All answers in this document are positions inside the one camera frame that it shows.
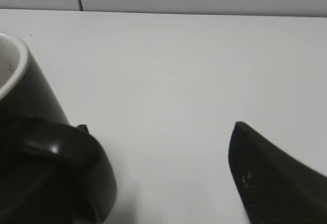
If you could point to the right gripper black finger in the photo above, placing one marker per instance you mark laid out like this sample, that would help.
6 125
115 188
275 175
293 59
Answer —
273 186

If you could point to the black mug white interior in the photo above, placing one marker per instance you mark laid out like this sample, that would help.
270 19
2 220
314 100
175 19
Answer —
51 171

